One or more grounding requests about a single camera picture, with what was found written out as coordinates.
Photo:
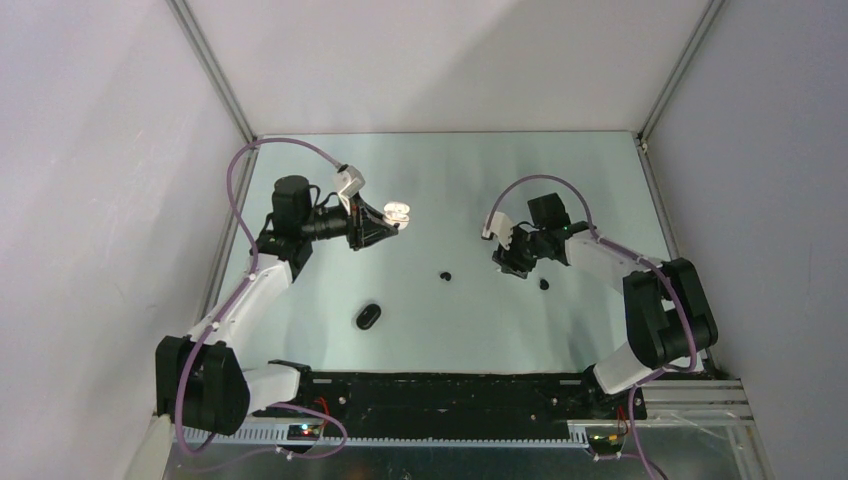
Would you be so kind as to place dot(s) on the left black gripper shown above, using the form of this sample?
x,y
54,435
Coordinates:
x,y
354,225

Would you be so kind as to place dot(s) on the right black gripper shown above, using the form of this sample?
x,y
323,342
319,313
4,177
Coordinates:
x,y
510,260

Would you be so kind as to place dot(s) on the white earbud charging case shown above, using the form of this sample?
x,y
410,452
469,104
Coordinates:
x,y
397,214

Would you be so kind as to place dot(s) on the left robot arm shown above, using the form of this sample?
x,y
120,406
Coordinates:
x,y
200,383

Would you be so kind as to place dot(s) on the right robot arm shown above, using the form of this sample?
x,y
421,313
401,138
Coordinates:
x,y
667,315

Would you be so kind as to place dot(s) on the black charging case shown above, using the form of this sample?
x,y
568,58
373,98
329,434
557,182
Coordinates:
x,y
368,316

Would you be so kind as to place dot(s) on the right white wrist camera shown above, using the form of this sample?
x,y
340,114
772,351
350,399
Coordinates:
x,y
500,227

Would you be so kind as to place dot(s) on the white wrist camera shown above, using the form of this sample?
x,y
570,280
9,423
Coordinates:
x,y
500,227
348,181

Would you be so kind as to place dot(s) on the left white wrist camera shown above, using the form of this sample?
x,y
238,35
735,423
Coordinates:
x,y
348,181

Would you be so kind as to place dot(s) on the aluminium frame rail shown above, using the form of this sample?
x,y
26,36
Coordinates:
x,y
690,404

